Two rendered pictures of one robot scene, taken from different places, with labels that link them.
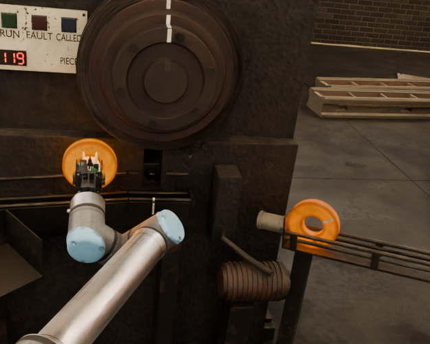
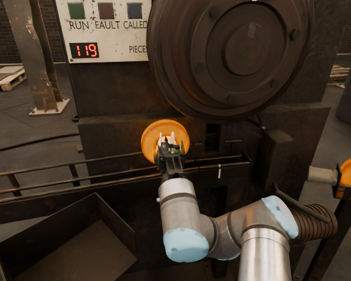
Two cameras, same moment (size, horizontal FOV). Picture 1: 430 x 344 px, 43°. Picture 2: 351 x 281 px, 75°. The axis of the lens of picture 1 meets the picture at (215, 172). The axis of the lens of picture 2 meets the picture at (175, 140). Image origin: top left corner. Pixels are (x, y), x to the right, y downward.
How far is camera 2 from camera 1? 0.91 m
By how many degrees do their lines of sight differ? 5
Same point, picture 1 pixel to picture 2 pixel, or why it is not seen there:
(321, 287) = (303, 197)
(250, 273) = (305, 219)
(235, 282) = not seen: hidden behind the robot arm
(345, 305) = not seen: hidden behind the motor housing
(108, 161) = (182, 138)
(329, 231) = not seen: outside the picture
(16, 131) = (98, 119)
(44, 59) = (115, 49)
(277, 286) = (329, 228)
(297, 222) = not seen: outside the picture
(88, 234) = (191, 238)
